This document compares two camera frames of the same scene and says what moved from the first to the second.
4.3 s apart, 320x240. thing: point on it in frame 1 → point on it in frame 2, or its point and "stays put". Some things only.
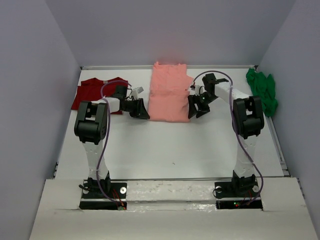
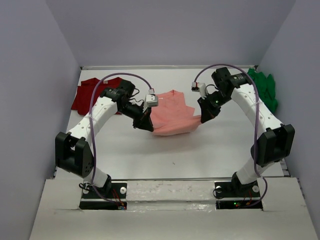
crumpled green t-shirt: x=264 y=87 stays put
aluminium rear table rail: x=151 y=67 stays put
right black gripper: x=202 y=110 → x=208 y=112
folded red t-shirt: x=90 y=90 stays put
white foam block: x=170 y=191 stays put
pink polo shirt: x=169 y=97 → x=172 y=117
